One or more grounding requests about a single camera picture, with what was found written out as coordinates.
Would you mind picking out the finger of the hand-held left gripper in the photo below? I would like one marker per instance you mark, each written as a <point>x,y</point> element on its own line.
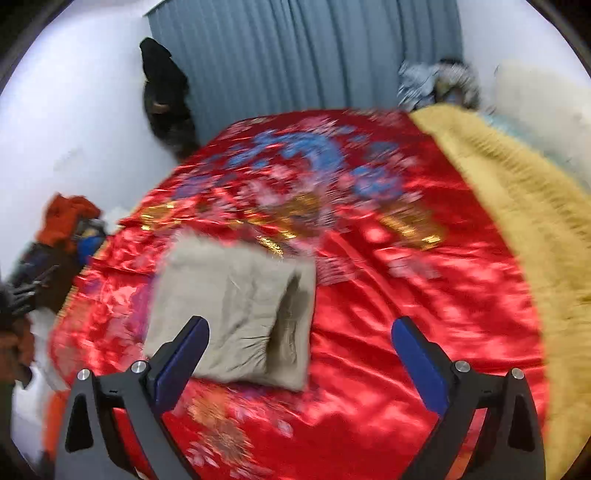
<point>34,286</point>

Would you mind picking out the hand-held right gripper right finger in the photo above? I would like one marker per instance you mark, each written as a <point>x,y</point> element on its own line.
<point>418,360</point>

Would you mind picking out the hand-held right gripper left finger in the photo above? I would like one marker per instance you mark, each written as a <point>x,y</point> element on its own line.
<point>184,364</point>

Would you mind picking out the beige pants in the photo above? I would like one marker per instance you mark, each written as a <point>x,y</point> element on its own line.
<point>221,300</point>

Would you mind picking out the pile of mixed clothes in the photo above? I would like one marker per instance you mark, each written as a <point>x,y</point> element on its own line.
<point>64,217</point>

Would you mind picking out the red floral satin blanket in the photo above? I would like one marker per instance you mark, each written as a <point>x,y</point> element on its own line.
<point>369,300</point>

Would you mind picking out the white cloth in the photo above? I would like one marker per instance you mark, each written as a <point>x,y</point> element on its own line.
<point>30,406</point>

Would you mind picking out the yellow fuzzy blanket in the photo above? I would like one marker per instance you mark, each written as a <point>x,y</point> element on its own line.
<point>531,207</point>

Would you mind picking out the black hanging garment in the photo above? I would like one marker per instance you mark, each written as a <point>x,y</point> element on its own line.
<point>164,92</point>

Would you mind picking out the heap of patterned clothes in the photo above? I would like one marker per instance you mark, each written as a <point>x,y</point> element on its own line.
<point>434,83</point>

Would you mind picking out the white pillow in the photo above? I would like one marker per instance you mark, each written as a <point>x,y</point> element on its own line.
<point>540,110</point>

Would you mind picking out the blue-grey curtain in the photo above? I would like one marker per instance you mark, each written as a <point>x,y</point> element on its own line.
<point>300,55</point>

